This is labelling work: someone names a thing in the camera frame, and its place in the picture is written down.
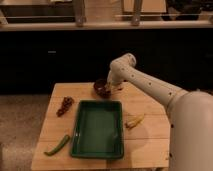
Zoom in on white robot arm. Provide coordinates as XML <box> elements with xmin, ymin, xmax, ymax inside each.
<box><xmin>107</xmin><ymin>53</ymin><xmax>213</xmax><ymax>171</ymax></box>

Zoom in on dark purple bowl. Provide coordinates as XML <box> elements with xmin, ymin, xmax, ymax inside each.
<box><xmin>93</xmin><ymin>79</ymin><xmax>111</xmax><ymax>98</ymax></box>

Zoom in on brown grape bunch toy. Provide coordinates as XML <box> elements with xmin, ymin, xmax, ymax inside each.
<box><xmin>56</xmin><ymin>96</ymin><xmax>74</xmax><ymax>117</ymax></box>

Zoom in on yellow banana toy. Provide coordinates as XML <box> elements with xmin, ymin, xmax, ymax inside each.
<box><xmin>125</xmin><ymin>115</ymin><xmax>145</xmax><ymax>129</ymax></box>

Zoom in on green plastic tray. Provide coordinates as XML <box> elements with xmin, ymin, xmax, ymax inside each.
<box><xmin>70</xmin><ymin>100</ymin><xmax>124</xmax><ymax>160</ymax></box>

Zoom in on wooden folding table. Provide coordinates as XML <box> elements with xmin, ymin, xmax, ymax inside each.
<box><xmin>31</xmin><ymin>83</ymin><xmax>169</xmax><ymax>171</ymax></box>

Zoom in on metal railing frame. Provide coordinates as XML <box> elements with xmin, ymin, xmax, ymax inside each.
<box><xmin>0</xmin><ymin>0</ymin><xmax>213</xmax><ymax>31</ymax></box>

